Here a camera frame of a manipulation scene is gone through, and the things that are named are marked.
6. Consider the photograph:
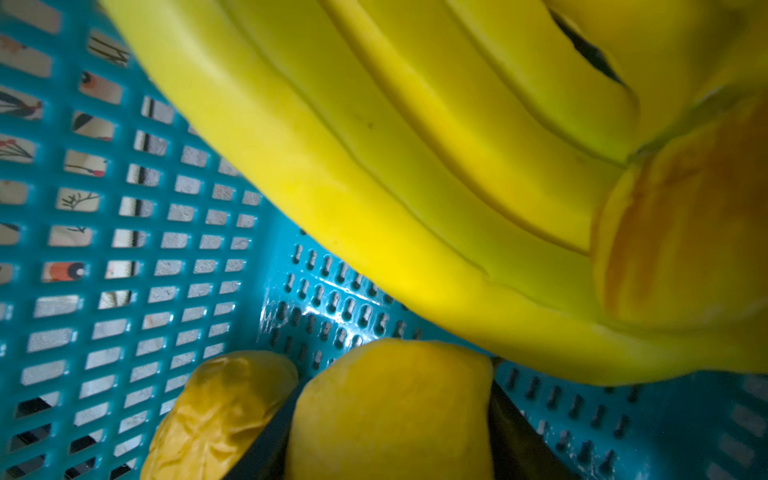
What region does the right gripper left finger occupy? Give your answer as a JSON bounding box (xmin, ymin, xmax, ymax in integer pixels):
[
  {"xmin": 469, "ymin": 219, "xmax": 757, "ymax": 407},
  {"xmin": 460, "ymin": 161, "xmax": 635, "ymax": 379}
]
[{"xmin": 222, "ymin": 383, "xmax": 306, "ymax": 480}]

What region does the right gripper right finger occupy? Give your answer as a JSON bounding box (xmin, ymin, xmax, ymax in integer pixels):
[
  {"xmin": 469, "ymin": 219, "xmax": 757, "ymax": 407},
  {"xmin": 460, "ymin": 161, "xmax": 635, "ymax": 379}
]
[{"xmin": 488, "ymin": 381, "xmax": 576, "ymax": 480}]

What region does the yellow lemon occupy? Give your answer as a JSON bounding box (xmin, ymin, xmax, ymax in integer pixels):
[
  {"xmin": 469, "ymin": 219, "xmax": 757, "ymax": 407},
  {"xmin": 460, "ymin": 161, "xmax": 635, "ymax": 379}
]
[{"xmin": 285, "ymin": 339, "xmax": 494, "ymax": 479}]

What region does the floral canvas tote bag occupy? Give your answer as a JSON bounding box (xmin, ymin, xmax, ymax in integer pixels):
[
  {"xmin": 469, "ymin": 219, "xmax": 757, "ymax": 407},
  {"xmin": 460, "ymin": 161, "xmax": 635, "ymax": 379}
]
[{"xmin": 1, "ymin": 30, "xmax": 142, "ymax": 309}]

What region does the teal plastic basket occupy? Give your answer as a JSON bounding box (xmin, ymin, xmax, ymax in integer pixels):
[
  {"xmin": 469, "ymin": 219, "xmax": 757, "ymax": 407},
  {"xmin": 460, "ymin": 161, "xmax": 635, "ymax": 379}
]
[{"xmin": 0, "ymin": 0, "xmax": 768, "ymax": 480}]

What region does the yellow-red mango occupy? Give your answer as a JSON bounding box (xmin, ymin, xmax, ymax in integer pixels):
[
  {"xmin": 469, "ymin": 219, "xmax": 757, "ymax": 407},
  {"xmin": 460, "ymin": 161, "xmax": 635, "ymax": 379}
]
[{"xmin": 590, "ymin": 92, "xmax": 767, "ymax": 332}]

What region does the lower yellow banana bunch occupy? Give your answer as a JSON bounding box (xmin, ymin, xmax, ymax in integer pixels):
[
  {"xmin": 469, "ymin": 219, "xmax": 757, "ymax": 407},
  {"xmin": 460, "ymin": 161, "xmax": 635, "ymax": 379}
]
[{"xmin": 104, "ymin": 1, "xmax": 767, "ymax": 386}]

